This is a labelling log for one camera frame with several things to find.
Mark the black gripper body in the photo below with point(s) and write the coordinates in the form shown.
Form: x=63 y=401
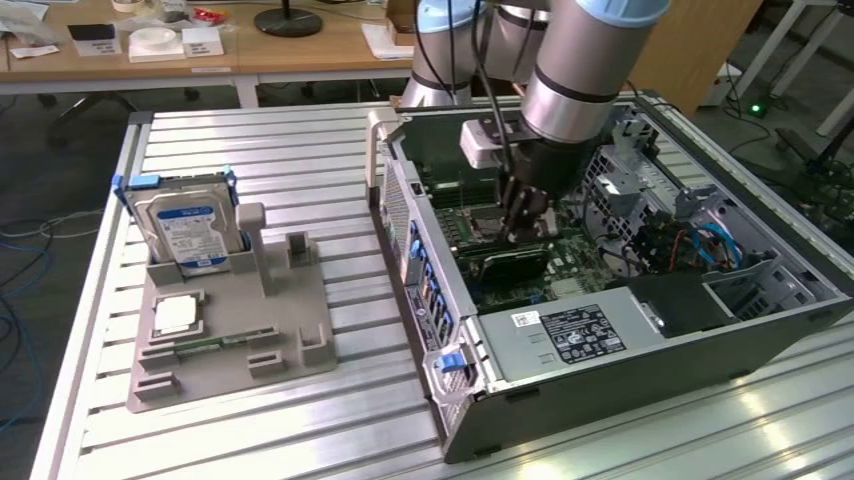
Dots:
x=550 y=165

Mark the graphics card with black fan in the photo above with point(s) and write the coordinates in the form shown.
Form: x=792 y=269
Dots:
x=510 y=267

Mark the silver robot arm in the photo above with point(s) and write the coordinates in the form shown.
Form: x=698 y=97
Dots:
x=588 y=60

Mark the CPU socket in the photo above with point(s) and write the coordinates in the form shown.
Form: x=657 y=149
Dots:
x=484 y=222

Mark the green motherboard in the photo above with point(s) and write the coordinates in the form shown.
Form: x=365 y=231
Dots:
x=574 y=265

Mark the metal drive cage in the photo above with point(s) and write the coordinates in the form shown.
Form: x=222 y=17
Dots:
x=621 y=200

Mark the blue slot retainer clip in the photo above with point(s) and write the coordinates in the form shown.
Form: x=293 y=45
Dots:
x=448 y=324
x=438 y=301
x=417 y=248
x=428 y=274

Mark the grey power supply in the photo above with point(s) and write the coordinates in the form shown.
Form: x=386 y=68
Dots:
x=534 y=345

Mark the wooden cabinet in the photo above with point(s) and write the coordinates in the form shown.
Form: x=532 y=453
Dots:
x=701 y=55

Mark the blue case latch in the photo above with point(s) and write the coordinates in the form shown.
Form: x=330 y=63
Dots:
x=448 y=363

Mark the green lit device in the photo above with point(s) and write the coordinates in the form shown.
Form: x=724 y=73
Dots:
x=757 y=107

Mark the white booklet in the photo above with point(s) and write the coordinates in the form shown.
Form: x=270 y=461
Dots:
x=386 y=42

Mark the cardboard box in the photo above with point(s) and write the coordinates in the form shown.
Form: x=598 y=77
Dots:
x=401 y=17

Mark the metal disk bay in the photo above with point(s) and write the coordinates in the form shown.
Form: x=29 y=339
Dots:
x=768 y=295

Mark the grey parts rack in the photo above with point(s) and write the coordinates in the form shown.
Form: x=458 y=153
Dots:
x=281 y=300

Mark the open PC case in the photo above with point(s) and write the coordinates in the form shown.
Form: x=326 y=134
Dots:
x=668 y=390

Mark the wooden desk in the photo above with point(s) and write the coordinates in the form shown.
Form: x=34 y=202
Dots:
x=287 y=55

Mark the hard disk with blue carrier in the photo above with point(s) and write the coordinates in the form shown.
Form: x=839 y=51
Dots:
x=190 y=230

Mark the black round lamp base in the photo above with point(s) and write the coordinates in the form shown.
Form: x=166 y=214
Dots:
x=289 y=22

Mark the green RAM stick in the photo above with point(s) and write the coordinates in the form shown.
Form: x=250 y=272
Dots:
x=214 y=344

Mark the silver CPU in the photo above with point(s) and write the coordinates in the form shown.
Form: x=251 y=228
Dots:
x=175 y=317

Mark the white box with label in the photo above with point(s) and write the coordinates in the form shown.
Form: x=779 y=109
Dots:
x=202 y=42

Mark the red package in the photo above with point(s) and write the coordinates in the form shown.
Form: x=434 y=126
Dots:
x=209 y=15

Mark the flat white box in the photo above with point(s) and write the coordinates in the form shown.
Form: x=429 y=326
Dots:
x=157 y=54

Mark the white tape roll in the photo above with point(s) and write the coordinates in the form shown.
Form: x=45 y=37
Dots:
x=153 y=37

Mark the black chair base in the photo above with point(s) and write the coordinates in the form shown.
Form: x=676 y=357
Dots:
x=81 y=112

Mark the beige tape roll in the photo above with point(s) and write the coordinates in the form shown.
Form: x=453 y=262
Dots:
x=127 y=6

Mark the white box with black top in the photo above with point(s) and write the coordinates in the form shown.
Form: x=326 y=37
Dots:
x=94 y=40

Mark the white paper slip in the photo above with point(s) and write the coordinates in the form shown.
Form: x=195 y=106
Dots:
x=34 y=51

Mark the clear plastic bag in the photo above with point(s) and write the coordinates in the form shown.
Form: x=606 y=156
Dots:
x=27 y=22

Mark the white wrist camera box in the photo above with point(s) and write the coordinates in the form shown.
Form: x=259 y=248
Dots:
x=480 y=145

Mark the white table frame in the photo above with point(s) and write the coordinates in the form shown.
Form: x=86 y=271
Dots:
x=788 y=50

